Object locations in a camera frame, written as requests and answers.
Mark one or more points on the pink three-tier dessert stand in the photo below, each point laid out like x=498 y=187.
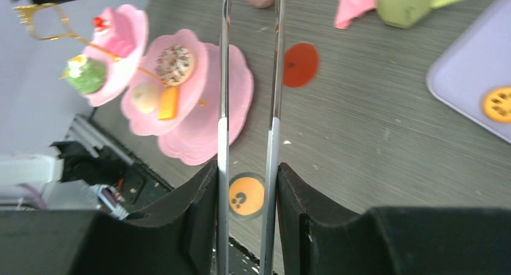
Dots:
x=192 y=135

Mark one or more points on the white round cake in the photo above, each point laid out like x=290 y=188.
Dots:
x=145 y=97

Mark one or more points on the sprinkled chocolate donut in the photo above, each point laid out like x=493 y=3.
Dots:
x=175 y=65

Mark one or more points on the lavender serving tray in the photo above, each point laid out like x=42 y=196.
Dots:
x=477 y=62

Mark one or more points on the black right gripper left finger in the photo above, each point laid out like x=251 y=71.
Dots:
x=173 y=235

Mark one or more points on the orange lotus-root cookie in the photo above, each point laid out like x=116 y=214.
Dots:
x=496 y=104

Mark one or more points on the red round coaster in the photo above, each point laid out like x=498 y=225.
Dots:
x=301 y=63

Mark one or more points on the metal serving tongs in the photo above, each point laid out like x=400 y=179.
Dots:
x=272 y=157

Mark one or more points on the orange round sticker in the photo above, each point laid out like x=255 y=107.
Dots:
x=246 y=194

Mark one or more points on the pink cherry cake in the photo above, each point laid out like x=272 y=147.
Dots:
x=115 y=34

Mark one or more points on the green frog macaron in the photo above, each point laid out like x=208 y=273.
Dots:
x=87 y=75

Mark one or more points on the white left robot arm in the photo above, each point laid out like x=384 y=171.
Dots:
x=30 y=168

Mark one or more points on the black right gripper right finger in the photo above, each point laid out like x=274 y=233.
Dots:
x=319 y=236

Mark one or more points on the green mug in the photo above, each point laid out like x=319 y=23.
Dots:
x=406 y=13

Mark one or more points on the pink cloth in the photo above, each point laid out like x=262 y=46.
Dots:
x=348 y=10

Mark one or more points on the orange wafer bar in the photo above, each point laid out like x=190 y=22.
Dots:
x=168 y=103

